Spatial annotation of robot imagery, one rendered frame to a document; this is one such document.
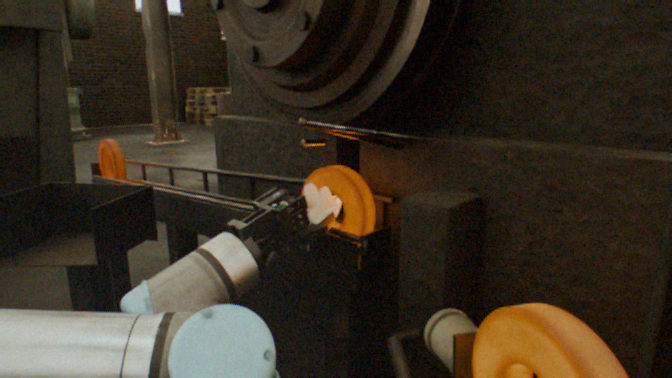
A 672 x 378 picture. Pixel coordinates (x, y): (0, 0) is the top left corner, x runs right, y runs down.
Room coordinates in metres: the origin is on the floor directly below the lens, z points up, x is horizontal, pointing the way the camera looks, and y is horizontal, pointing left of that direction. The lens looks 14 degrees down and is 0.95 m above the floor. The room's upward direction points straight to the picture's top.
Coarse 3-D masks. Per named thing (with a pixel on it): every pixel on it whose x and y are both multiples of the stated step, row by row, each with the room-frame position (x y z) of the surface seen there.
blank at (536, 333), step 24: (504, 312) 0.33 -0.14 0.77; (528, 312) 0.31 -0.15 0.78; (552, 312) 0.30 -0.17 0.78; (480, 336) 0.35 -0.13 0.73; (504, 336) 0.32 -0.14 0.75; (528, 336) 0.30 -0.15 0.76; (552, 336) 0.28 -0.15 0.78; (576, 336) 0.28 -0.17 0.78; (480, 360) 0.35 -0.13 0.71; (504, 360) 0.32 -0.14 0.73; (528, 360) 0.30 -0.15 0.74; (552, 360) 0.27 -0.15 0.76; (576, 360) 0.26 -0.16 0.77; (600, 360) 0.26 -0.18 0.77
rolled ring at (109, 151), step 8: (104, 144) 1.51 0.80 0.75; (112, 144) 1.48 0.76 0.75; (104, 152) 1.55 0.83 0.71; (112, 152) 1.46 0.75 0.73; (120, 152) 1.47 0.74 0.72; (104, 160) 1.56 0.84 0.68; (112, 160) 1.46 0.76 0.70; (120, 160) 1.46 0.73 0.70; (104, 168) 1.55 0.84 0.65; (112, 168) 1.46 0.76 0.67; (120, 168) 1.45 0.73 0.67; (104, 176) 1.55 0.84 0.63; (112, 176) 1.55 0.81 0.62; (120, 176) 1.46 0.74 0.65
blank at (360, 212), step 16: (320, 176) 0.74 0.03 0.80; (336, 176) 0.72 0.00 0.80; (352, 176) 0.71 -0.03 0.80; (336, 192) 0.72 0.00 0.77; (352, 192) 0.69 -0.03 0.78; (368, 192) 0.70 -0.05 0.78; (352, 208) 0.69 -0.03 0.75; (368, 208) 0.69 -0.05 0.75; (336, 224) 0.75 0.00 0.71; (352, 224) 0.69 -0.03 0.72; (368, 224) 0.68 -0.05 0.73
